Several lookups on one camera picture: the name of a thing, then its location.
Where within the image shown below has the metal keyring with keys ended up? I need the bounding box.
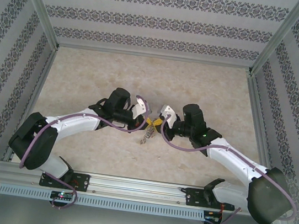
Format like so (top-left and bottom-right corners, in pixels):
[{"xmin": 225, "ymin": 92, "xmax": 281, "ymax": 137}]
[{"xmin": 138, "ymin": 124, "xmax": 157, "ymax": 147}]

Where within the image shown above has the aluminium back beam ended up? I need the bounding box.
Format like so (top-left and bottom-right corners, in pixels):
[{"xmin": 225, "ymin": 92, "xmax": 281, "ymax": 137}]
[{"xmin": 57, "ymin": 40, "xmax": 253, "ymax": 74}]

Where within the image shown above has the circuit board with green light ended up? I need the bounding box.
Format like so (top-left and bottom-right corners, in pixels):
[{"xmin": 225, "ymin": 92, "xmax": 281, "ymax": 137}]
[{"xmin": 50, "ymin": 190, "xmax": 75, "ymax": 202}]

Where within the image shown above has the thin black wire loop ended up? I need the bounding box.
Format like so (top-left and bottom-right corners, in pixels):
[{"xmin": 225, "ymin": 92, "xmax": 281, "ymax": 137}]
[{"xmin": 110, "ymin": 120, "xmax": 130, "ymax": 130}]

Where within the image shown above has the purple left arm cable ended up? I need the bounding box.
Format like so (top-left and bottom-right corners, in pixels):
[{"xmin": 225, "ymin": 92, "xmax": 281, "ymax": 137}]
[{"xmin": 14, "ymin": 80, "xmax": 152, "ymax": 221}]

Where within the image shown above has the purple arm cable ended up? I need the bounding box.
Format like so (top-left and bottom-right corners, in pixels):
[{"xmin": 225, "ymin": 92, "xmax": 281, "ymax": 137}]
[
  {"xmin": 14, "ymin": 80, "xmax": 152, "ymax": 221},
  {"xmin": 149, "ymin": 114, "xmax": 299, "ymax": 224}
]

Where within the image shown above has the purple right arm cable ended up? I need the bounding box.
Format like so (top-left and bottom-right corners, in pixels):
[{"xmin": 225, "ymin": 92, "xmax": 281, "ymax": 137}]
[{"xmin": 149, "ymin": 114, "xmax": 299, "ymax": 224}]

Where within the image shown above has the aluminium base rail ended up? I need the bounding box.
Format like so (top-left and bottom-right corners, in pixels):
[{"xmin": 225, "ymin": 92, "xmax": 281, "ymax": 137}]
[{"xmin": 0, "ymin": 159, "xmax": 288, "ymax": 221}]

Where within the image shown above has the aluminium side rail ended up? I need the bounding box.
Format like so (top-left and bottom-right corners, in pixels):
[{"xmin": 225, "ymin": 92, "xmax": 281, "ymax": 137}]
[
  {"xmin": 2, "ymin": 42, "xmax": 60, "ymax": 167},
  {"xmin": 235, "ymin": 72, "xmax": 290, "ymax": 172}
]

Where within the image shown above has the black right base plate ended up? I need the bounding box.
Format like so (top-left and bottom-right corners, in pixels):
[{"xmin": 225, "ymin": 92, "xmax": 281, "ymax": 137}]
[{"xmin": 184, "ymin": 186, "xmax": 239, "ymax": 213}]

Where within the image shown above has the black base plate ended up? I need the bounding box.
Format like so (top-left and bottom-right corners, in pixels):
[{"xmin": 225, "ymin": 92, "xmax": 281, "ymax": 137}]
[
  {"xmin": 184, "ymin": 186, "xmax": 239, "ymax": 213},
  {"xmin": 38, "ymin": 168, "xmax": 92, "ymax": 193}
]

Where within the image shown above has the slotted grey cable duct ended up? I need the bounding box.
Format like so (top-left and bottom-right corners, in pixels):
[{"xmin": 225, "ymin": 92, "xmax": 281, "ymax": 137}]
[{"xmin": 0, "ymin": 182, "xmax": 206, "ymax": 222}]

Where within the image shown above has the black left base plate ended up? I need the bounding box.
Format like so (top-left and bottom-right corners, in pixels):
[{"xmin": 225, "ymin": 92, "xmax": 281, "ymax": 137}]
[{"xmin": 38, "ymin": 168, "xmax": 92, "ymax": 193}]

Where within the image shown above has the small circuit board with wires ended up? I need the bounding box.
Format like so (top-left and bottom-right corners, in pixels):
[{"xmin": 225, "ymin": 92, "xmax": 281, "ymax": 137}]
[{"xmin": 204, "ymin": 213, "xmax": 222, "ymax": 224}]

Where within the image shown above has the aluminium corner post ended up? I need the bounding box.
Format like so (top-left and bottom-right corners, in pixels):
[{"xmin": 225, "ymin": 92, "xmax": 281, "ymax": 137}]
[
  {"xmin": 248, "ymin": 0, "xmax": 299, "ymax": 82},
  {"xmin": 4, "ymin": 0, "xmax": 67, "ymax": 50}
]

